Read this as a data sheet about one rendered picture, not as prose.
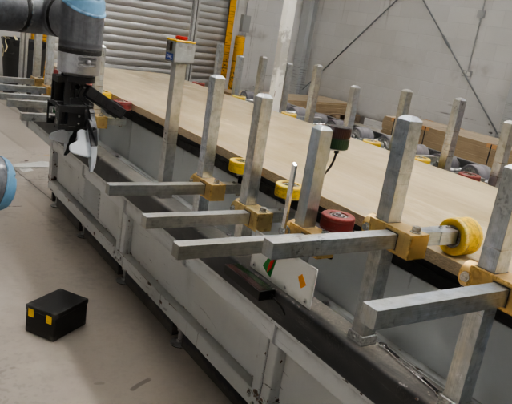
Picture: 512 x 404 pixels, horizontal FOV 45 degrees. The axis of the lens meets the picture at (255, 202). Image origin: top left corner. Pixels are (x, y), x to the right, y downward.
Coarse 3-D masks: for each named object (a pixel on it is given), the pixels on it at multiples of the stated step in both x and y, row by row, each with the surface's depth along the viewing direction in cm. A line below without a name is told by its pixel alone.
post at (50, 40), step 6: (48, 36) 316; (48, 42) 317; (54, 42) 318; (48, 48) 318; (54, 48) 319; (48, 54) 318; (48, 60) 319; (48, 66) 320; (48, 72) 321; (48, 78) 322; (48, 84) 323
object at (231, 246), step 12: (180, 240) 126; (192, 240) 127; (204, 240) 128; (216, 240) 129; (228, 240) 130; (240, 240) 131; (252, 240) 133; (180, 252) 123; (192, 252) 125; (204, 252) 127; (216, 252) 128; (228, 252) 130; (240, 252) 132; (252, 252) 133
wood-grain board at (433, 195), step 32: (128, 96) 287; (160, 96) 304; (192, 96) 324; (224, 96) 346; (192, 128) 231; (224, 128) 242; (288, 128) 268; (288, 160) 201; (352, 160) 218; (384, 160) 228; (416, 160) 239; (352, 192) 172; (416, 192) 184; (448, 192) 191; (480, 192) 199; (416, 224) 150; (480, 224) 160; (448, 256) 130
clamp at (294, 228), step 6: (288, 222) 149; (294, 222) 147; (294, 228) 146; (300, 228) 144; (306, 228) 143; (312, 228) 144; (318, 228) 145; (306, 234) 142; (318, 258) 139; (324, 258) 140
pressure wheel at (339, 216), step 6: (330, 210) 148; (336, 210) 149; (324, 216) 144; (330, 216) 143; (336, 216) 145; (342, 216) 146; (348, 216) 146; (324, 222) 144; (330, 222) 143; (336, 222) 142; (342, 222) 142; (348, 222) 142; (354, 222) 145; (324, 228) 144; (330, 228) 143; (336, 228) 142; (342, 228) 142; (348, 228) 143; (330, 258) 148
